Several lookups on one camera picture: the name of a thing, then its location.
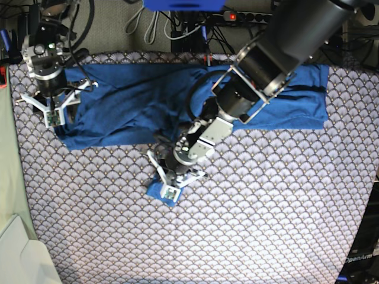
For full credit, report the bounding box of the red black table clamp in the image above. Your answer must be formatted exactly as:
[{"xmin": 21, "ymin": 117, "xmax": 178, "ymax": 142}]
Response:
[{"xmin": 203, "ymin": 54, "xmax": 213, "ymax": 67}]

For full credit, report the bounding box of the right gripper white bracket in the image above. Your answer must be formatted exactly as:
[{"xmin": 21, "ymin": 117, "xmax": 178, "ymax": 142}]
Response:
[{"xmin": 16, "ymin": 80, "xmax": 98, "ymax": 128}]

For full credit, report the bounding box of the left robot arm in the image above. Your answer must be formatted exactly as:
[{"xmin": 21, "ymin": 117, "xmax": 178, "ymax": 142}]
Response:
[{"xmin": 147, "ymin": 0, "xmax": 364, "ymax": 205}]

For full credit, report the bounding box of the blue handled clamp left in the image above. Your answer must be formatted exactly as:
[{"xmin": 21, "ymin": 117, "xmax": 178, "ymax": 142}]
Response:
[{"xmin": 1, "ymin": 29, "xmax": 23, "ymax": 66}]

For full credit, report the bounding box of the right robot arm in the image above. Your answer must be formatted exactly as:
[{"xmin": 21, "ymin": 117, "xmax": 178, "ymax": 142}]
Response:
[{"xmin": 21, "ymin": 1, "xmax": 98, "ymax": 128}]

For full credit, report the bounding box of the white plastic bin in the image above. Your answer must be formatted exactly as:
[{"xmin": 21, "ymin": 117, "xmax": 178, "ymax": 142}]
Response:
[{"xmin": 0, "ymin": 214, "xmax": 63, "ymax": 284}]

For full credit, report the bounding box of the black OpenArm base box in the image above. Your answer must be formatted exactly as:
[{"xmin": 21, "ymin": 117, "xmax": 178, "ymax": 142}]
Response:
[{"xmin": 336, "ymin": 175, "xmax": 378, "ymax": 283}]

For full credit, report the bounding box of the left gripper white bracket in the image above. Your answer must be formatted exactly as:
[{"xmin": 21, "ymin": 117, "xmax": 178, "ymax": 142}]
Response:
[{"xmin": 146, "ymin": 150, "xmax": 208, "ymax": 201}]

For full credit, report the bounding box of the blue box top edge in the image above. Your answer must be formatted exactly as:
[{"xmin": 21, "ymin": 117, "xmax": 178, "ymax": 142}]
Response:
[{"xmin": 144, "ymin": 0, "xmax": 225, "ymax": 11}]

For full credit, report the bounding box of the white power strip red switch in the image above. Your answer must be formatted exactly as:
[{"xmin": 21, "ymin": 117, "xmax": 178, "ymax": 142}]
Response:
[{"xmin": 223, "ymin": 11, "xmax": 272, "ymax": 24}]

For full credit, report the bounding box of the blue long-sleeve T-shirt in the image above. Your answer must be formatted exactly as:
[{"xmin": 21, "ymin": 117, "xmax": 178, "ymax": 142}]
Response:
[{"xmin": 56, "ymin": 62, "xmax": 330, "ymax": 207}]

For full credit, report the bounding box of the beige looped cable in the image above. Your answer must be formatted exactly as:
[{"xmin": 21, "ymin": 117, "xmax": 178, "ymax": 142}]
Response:
[{"xmin": 124, "ymin": 8, "xmax": 162, "ymax": 45}]

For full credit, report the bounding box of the fan-patterned tablecloth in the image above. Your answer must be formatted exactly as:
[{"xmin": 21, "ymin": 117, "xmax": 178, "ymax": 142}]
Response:
[{"xmin": 13, "ymin": 67, "xmax": 378, "ymax": 283}]

